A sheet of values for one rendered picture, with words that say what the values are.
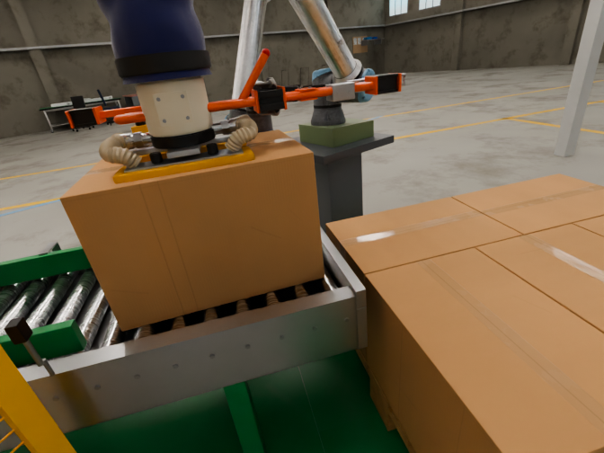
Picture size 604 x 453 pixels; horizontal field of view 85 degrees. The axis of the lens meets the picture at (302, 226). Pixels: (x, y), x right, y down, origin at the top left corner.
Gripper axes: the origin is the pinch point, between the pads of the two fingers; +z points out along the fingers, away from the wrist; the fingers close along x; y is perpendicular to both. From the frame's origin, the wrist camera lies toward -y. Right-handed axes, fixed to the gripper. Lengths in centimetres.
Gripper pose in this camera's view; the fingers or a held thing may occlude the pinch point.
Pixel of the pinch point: (277, 98)
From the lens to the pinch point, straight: 100.8
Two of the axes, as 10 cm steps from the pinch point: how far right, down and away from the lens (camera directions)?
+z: 2.5, 4.0, -8.8
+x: -0.9, -8.9, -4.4
